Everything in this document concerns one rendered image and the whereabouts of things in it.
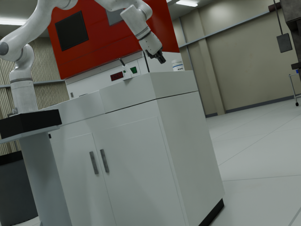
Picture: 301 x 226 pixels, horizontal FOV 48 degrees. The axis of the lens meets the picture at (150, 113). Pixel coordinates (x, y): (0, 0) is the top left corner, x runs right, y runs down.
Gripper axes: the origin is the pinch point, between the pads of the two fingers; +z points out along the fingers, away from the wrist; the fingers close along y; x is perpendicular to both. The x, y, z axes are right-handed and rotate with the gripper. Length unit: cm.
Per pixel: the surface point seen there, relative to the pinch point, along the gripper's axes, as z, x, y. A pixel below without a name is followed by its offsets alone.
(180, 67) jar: 22, -29, -36
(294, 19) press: 171, -152, -448
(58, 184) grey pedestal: 21, -50, 70
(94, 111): 5, -45, 28
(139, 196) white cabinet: 54, -28, 48
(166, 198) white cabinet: 60, -12, 44
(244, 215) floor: 107, -3, 15
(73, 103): -5, -58, 28
